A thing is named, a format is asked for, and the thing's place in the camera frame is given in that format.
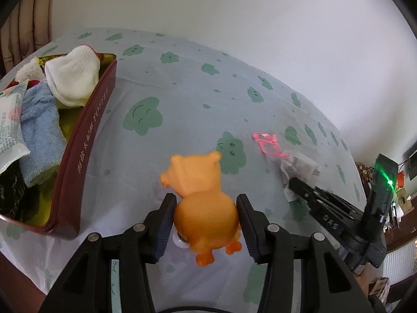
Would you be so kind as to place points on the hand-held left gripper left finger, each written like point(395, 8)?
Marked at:
point(163, 234)

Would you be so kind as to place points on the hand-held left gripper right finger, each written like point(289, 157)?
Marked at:
point(251, 234)

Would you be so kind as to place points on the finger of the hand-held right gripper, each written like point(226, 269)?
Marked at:
point(329, 216)
point(312, 190)

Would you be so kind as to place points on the orange toy duck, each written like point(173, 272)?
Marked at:
point(202, 208)

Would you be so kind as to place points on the dark red tin box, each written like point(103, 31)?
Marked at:
point(91, 130)

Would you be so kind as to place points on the black soft item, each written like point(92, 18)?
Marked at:
point(9, 192)

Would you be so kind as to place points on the light blue towel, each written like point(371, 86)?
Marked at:
point(40, 130)

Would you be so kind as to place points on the white sock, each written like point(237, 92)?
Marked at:
point(73, 78)

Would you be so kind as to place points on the white and green tissue pack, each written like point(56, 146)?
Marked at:
point(9, 120)

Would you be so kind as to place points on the red soft item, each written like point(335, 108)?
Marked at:
point(19, 84)

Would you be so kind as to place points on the white and yellow chenille mitt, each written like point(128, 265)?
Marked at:
point(29, 70)

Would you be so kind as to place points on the cluttered dark shelf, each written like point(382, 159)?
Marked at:
point(402, 199)

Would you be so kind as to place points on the white radiator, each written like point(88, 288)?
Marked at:
point(399, 262)

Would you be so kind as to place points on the cardboard box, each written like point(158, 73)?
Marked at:
point(378, 286)

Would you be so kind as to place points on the beige patterned curtain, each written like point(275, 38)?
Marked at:
point(22, 16)

